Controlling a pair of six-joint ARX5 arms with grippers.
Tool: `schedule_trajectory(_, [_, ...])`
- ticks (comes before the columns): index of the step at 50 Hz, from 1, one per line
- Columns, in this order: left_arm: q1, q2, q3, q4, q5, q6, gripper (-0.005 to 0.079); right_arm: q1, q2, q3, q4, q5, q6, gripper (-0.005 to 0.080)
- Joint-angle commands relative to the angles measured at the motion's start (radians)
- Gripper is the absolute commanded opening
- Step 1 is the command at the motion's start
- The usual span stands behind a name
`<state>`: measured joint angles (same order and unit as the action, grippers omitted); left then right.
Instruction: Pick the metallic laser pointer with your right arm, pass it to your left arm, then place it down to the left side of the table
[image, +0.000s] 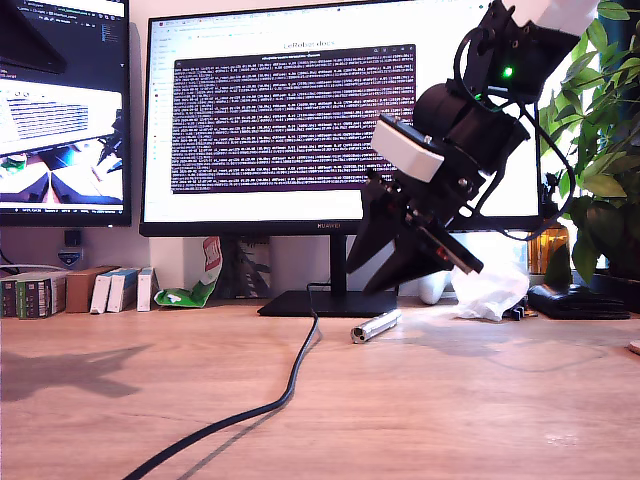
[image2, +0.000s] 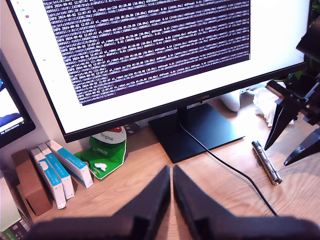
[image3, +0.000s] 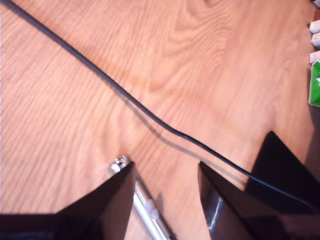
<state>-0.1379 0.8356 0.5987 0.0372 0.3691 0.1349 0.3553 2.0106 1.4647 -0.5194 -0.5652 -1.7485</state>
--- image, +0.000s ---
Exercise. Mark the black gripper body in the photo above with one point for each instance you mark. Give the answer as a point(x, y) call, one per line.
point(450, 200)

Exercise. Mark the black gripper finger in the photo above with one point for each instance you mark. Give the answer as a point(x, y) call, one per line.
point(375, 235)
point(410, 265)

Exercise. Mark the metallic laser pointer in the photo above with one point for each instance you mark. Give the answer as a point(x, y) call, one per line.
point(375, 326)

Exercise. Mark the white game controller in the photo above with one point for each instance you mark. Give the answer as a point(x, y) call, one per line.
point(431, 292)

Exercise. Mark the white plastic bag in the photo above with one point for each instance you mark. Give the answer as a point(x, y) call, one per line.
point(492, 295)

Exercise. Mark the amber glass bottle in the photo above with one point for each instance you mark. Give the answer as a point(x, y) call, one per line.
point(545, 245)

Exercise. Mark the small black yellow clip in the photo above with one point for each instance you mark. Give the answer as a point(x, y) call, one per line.
point(520, 313)

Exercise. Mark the black Huawei monitor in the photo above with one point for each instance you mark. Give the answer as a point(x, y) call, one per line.
point(250, 210)

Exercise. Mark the grey patterned card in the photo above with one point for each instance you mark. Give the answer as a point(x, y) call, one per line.
point(252, 270)

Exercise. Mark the green leafy plant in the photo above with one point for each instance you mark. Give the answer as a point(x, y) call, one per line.
point(600, 165)

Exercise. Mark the black wallet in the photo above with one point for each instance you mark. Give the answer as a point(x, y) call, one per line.
point(575, 302)

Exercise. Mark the black plant pot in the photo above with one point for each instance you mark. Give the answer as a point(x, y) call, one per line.
point(617, 292)

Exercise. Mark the green Jenkki gum bag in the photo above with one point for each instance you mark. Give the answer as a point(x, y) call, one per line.
point(192, 296)

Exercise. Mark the wooden coaster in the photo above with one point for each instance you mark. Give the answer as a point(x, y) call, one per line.
point(635, 347)

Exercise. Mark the blue and white box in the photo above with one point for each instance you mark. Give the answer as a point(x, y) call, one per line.
point(99, 295)
point(117, 292)
point(144, 292)

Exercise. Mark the brown cardboard box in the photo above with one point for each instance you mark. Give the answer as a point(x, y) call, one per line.
point(79, 290)

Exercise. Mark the sanitizer bottle with blue label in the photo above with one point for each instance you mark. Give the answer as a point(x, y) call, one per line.
point(70, 257)

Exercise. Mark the green and white box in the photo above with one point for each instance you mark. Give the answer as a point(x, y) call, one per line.
point(7, 300)
point(35, 297)

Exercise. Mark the black ASUS monitor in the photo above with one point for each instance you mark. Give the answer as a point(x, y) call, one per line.
point(65, 50)

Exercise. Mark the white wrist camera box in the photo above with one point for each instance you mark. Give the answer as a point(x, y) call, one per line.
point(405, 147)

